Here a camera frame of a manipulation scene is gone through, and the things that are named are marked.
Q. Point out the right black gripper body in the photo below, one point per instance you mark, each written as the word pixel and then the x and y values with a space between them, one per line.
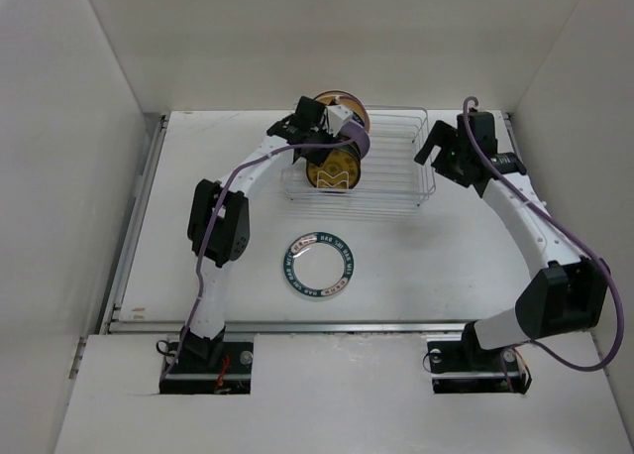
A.
pixel 451 161

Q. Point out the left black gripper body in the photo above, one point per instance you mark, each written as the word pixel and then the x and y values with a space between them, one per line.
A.
pixel 316 155

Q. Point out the amber patterned plate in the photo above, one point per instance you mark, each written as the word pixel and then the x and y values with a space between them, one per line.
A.
pixel 334 171
pixel 340 97

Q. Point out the lilac plastic plate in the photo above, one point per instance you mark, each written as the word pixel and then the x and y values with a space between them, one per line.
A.
pixel 358 135

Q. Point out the white plate green rim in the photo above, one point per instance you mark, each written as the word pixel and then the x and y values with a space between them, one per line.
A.
pixel 318 265

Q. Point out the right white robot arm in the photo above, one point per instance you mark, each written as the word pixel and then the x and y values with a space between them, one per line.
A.
pixel 567 288

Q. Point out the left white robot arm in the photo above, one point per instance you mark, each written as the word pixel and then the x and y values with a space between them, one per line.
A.
pixel 219 219

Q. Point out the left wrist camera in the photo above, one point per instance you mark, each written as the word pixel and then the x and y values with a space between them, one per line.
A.
pixel 336 117

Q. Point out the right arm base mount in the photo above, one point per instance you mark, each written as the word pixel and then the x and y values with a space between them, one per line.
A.
pixel 454 372

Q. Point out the aluminium front rail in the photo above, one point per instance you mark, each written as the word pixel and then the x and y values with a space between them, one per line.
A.
pixel 287 327

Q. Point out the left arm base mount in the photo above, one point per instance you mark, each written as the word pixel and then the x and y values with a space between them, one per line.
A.
pixel 201 366

